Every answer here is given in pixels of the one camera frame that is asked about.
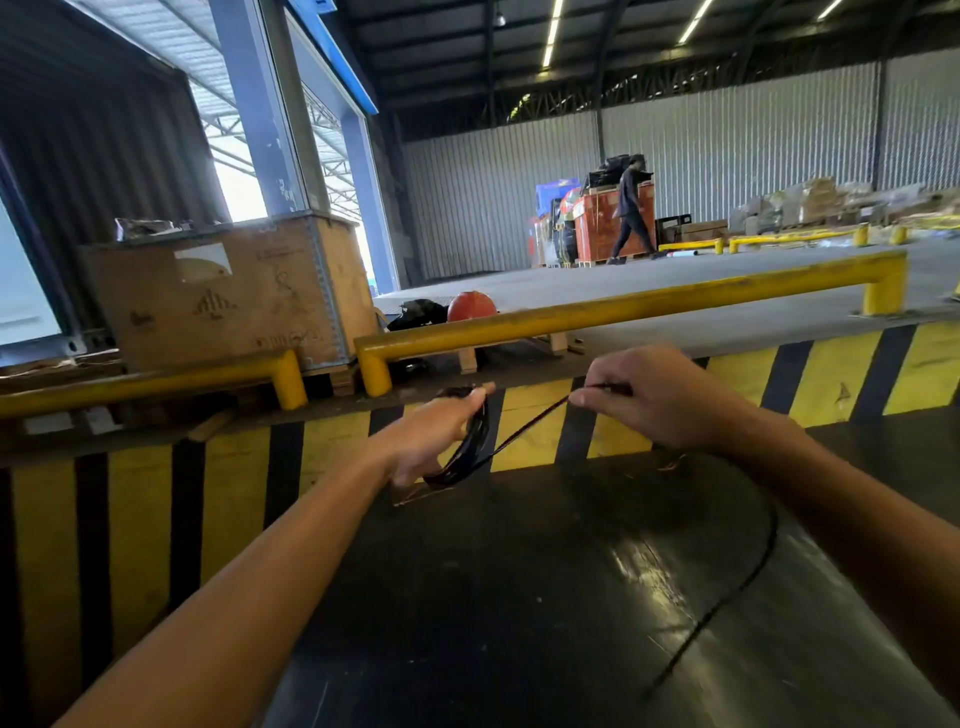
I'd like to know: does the black cable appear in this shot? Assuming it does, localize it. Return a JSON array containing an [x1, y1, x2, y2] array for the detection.
[[422, 381, 782, 700]]

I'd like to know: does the narrow blue steel column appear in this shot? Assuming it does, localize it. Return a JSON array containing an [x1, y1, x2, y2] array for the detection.
[[340, 112, 402, 296]]

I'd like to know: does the stack of wrapped goods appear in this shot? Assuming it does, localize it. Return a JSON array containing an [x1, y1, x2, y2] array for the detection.
[[527, 212, 580, 268]]

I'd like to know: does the loose wooden plank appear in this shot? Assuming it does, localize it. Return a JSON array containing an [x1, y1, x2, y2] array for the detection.
[[186, 407, 238, 445]]

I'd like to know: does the medium distant yellow rail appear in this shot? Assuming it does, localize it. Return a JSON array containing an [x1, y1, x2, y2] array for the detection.
[[728, 222, 871, 256]]

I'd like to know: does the long yellow guard rail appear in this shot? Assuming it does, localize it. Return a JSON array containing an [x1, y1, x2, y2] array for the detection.
[[353, 248, 910, 400]]

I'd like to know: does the blue container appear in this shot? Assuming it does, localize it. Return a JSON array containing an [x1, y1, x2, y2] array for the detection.
[[534, 176, 583, 220]]

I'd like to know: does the long distant yellow rail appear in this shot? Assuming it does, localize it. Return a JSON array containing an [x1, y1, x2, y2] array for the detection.
[[889, 215, 960, 247]]

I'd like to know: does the red crate with white arrow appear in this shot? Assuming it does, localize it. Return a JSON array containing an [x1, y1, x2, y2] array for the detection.
[[572, 181, 658, 265]]

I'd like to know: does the black plastic bag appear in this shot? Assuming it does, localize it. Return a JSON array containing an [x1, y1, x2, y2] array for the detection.
[[586, 152, 632, 190]]

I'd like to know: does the pallet under plywood crate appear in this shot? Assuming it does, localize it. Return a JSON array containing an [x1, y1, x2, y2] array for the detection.
[[302, 362, 358, 398]]

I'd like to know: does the person's left forearm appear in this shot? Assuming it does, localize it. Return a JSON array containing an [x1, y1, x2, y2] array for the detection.
[[56, 449, 400, 728]]

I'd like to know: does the short yellow guard rail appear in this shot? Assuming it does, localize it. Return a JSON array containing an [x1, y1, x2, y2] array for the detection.
[[0, 348, 310, 422]]

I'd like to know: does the low wooden pallet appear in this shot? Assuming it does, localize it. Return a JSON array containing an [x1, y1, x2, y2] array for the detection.
[[456, 331, 587, 376]]

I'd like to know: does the person's left hand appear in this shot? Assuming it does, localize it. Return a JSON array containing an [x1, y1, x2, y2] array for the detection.
[[366, 381, 497, 490]]

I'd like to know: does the large plywood crate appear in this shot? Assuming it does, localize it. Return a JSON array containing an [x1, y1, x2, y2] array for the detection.
[[77, 211, 379, 375]]

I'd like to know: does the pile of cardboard boxes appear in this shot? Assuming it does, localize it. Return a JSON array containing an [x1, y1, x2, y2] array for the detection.
[[726, 175, 960, 236]]

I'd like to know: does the person's right forearm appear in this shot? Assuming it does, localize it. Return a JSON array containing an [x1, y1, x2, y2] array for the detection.
[[710, 408, 960, 693]]

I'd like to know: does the yellow black striped dock barrier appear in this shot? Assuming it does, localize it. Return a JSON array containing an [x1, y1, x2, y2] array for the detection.
[[0, 320, 960, 728]]

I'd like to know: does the wide blue steel column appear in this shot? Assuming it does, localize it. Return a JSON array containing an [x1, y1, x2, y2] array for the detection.
[[207, 0, 310, 220]]

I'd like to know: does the person's right hand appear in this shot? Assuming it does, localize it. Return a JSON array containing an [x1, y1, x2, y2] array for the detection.
[[567, 344, 760, 456]]

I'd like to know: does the orange round helmet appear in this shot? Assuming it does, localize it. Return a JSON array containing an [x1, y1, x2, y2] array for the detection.
[[446, 290, 499, 325]]

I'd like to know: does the long orange thread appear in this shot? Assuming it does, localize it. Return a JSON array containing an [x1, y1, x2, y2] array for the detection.
[[391, 485, 456, 508]]

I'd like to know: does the small distant yellow rail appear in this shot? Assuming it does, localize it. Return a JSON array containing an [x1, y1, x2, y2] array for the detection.
[[657, 236, 727, 257]]

